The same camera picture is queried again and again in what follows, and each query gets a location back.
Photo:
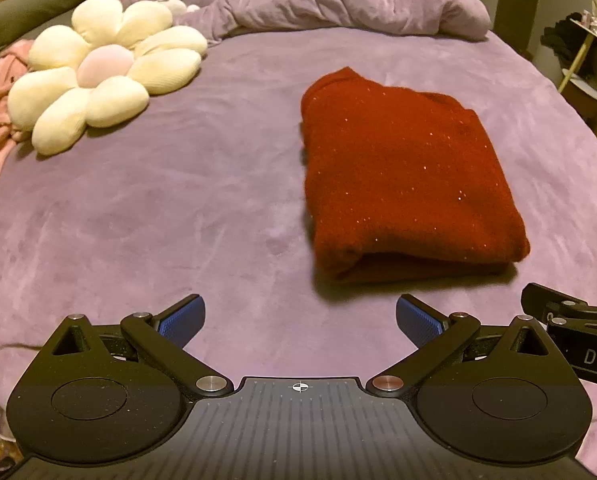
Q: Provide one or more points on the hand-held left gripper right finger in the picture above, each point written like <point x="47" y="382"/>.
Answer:
<point x="418" y="321"/>

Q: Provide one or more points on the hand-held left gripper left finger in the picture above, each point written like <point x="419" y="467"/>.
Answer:
<point x="181" y="321"/>

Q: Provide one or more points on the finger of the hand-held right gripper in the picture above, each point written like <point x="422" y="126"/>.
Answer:
<point x="568" y="304"/>

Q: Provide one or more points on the red knit sweater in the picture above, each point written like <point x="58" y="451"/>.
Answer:
<point x="403" y="175"/>

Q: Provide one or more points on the bed with purple sheet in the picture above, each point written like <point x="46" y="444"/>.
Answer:
<point x="178" y="220"/>

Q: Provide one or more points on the yellow rack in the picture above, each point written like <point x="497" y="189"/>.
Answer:
<point x="580" y="56"/>

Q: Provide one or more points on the cream flower-shaped pillow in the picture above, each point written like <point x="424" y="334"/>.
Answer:
<point x="103" y="72"/>

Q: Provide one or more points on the black clothing pile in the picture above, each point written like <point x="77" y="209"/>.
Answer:
<point x="563" y="35"/>

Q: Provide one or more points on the small white plush toy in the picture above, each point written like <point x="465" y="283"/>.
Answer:
<point x="174" y="4"/>

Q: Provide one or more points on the purple crumpled duvet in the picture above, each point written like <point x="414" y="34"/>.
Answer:
<point x="328" y="5"/>

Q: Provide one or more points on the olive green pillow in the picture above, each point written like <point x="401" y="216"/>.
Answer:
<point x="28" y="16"/>

